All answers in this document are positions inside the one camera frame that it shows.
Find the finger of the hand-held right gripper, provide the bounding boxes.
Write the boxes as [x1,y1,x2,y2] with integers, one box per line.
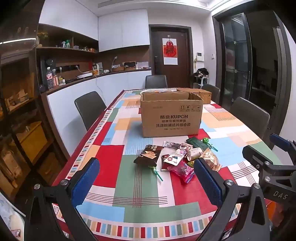
[242,145,296,177]
[269,133,296,154]

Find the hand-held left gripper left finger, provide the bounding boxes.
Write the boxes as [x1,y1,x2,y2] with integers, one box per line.
[24,158,101,241]

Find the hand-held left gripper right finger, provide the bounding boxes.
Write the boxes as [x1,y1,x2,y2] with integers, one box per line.
[194,158,274,241]

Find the tan snack packet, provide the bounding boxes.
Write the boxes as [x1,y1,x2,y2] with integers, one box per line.
[200,148,222,172]

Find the white pink snack packet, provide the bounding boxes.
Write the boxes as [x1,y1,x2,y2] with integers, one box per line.
[186,148,204,161]

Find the red snack packet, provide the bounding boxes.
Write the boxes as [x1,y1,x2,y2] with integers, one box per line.
[161,153,178,171]

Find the brown cardboard box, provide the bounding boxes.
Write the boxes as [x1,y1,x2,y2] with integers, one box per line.
[140,91,204,138]

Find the dark grey dining chair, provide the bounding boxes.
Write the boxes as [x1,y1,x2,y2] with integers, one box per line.
[193,83,221,105]
[74,91,107,131]
[145,75,167,89]
[230,97,270,139]

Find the white purple snack packet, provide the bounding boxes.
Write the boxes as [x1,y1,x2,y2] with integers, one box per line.
[165,149,188,165]

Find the dark green snack packet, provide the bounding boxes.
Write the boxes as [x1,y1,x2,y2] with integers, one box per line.
[186,137,206,154]

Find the green lollipop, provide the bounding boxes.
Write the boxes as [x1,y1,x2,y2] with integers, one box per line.
[148,166,163,182]
[202,138,218,152]

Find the black bar snack packet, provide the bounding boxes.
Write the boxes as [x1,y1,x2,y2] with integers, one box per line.
[162,141,183,149]

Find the dark brown snack packet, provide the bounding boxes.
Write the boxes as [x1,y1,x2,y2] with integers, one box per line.
[134,145,163,168]

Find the woven wicker lidded box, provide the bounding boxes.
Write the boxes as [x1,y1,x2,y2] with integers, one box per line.
[177,88,212,104]

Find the white sideboard cabinet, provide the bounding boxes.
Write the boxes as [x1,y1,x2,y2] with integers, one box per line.
[40,70,152,160]

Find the white storage rack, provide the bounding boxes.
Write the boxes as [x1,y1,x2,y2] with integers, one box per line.
[194,77,209,89]

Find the dark glass sliding door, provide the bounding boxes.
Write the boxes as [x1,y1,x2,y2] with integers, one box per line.
[213,11,292,112]

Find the dark bag on rack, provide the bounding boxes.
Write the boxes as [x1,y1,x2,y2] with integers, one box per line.
[193,68,210,78]

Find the clear water bottle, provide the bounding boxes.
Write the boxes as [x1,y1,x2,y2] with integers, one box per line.
[46,67,54,90]

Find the white plastic fruit basket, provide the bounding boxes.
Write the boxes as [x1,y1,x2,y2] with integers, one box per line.
[140,88,178,95]

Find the dark glass display cabinet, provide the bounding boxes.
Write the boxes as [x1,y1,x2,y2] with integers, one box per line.
[0,0,60,202]

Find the black coffee machine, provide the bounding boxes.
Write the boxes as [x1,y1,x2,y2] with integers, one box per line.
[40,57,57,84]

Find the dark brown door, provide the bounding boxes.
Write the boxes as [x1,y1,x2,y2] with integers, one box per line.
[149,24,193,81]

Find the white cable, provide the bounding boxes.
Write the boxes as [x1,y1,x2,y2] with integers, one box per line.
[94,74,105,98]

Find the wall power strip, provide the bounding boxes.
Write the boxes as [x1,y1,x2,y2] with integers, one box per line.
[57,65,80,72]

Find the red wall calendar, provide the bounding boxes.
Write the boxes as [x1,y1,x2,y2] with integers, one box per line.
[162,38,178,65]

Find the wooden wall shelf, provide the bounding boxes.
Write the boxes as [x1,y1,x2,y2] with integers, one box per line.
[36,23,100,57]

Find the white wall cabinet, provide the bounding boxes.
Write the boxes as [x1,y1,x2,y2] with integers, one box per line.
[39,0,151,52]

